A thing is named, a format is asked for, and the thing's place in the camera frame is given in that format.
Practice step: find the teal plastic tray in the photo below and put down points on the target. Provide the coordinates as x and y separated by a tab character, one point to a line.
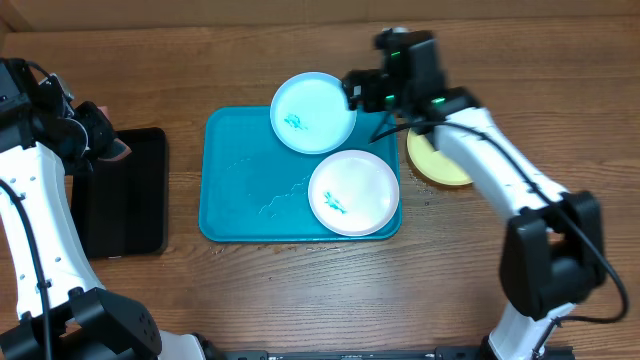
253	187

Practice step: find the black plastic tray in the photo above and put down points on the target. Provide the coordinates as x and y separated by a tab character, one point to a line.
121	208

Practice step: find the yellow-green plate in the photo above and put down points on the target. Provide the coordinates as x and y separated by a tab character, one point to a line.
432	164

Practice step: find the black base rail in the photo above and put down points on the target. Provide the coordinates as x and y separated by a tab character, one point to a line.
439	353

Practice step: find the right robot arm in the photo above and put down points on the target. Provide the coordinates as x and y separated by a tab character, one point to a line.
552	257

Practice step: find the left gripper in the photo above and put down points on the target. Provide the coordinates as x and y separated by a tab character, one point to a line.
103	136

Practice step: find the pink and green sponge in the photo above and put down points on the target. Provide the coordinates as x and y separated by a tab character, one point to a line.
106	145

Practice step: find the white plate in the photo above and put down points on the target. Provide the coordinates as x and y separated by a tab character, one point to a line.
353	193

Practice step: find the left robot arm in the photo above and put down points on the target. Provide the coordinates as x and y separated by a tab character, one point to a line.
64	310

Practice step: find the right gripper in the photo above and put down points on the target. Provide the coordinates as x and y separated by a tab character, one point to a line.
371	87

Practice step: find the light blue plate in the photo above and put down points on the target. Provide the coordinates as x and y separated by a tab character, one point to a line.
309	113

